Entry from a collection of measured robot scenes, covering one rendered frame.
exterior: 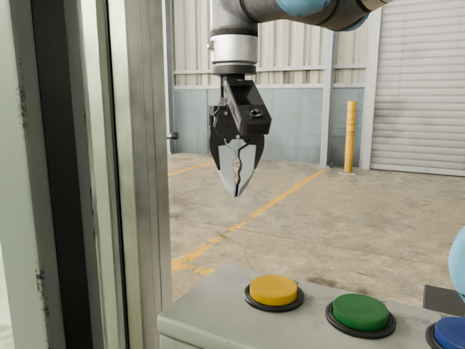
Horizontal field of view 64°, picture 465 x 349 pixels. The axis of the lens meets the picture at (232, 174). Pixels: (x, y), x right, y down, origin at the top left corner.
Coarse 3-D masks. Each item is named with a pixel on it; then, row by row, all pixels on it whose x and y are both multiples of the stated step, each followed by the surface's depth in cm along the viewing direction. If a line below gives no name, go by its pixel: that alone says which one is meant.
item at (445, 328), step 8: (440, 320) 27; (448, 320) 26; (456, 320) 26; (464, 320) 26; (440, 328) 26; (448, 328) 26; (456, 328) 26; (464, 328) 26; (440, 336) 25; (448, 336) 25; (456, 336) 25; (464, 336) 25; (440, 344) 25; (448, 344) 24; (456, 344) 24; (464, 344) 24
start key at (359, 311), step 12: (336, 300) 29; (348, 300) 29; (360, 300) 29; (372, 300) 29; (336, 312) 28; (348, 312) 27; (360, 312) 27; (372, 312) 27; (384, 312) 27; (348, 324) 27; (360, 324) 26; (372, 324) 26; (384, 324) 27
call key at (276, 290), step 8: (256, 280) 32; (264, 280) 32; (272, 280) 32; (280, 280) 32; (288, 280) 32; (256, 288) 31; (264, 288) 31; (272, 288) 31; (280, 288) 31; (288, 288) 31; (296, 288) 31; (256, 296) 30; (264, 296) 30; (272, 296) 30; (280, 296) 30; (288, 296) 30; (296, 296) 31; (272, 304) 30; (280, 304) 30
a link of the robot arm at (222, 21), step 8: (216, 0) 56; (224, 0) 55; (232, 0) 54; (216, 8) 56; (224, 8) 55; (232, 8) 54; (240, 8) 54; (216, 16) 56; (224, 16) 55; (232, 16) 55; (240, 16) 55; (216, 24) 57; (224, 24) 56; (232, 24) 55; (240, 24) 55; (248, 24) 56; (256, 24) 57; (216, 32) 57; (224, 32) 56; (232, 32) 56; (240, 32) 56; (248, 32) 56; (256, 32) 58
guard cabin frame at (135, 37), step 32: (128, 0) 27; (160, 0) 30; (128, 32) 27; (160, 32) 30; (128, 64) 28; (160, 64) 31; (128, 96) 28; (160, 96) 31; (128, 128) 29; (160, 128) 32; (128, 160) 29; (160, 160) 32; (128, 192) 30; (160, 192) 32; (128, 224) 31; (160, 224) 33; (128, 256) 31; (160, 256) 33; (128, 288) 32; (160, 288) 34; (128, 320) 33
